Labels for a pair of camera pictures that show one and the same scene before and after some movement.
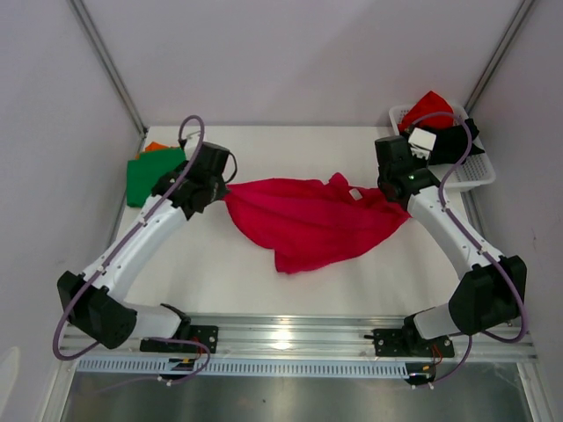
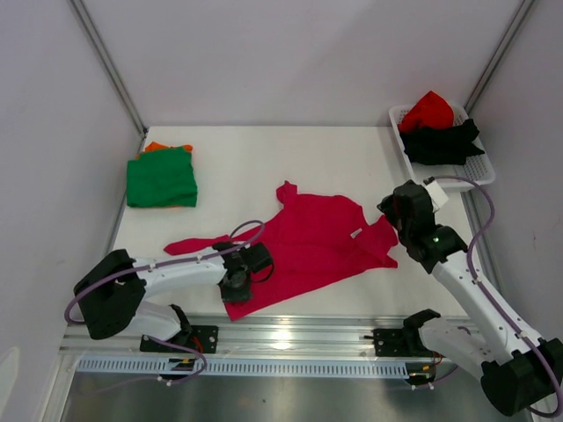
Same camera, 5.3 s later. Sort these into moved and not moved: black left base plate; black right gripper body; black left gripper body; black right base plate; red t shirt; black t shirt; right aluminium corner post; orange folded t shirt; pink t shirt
Moved: black left gripper body; black right gripper body; pink t shirt
Not moved: black t shirt; red t shirt; orange folded t shirt; black left base plate; black right base plate; right aluminium corner post
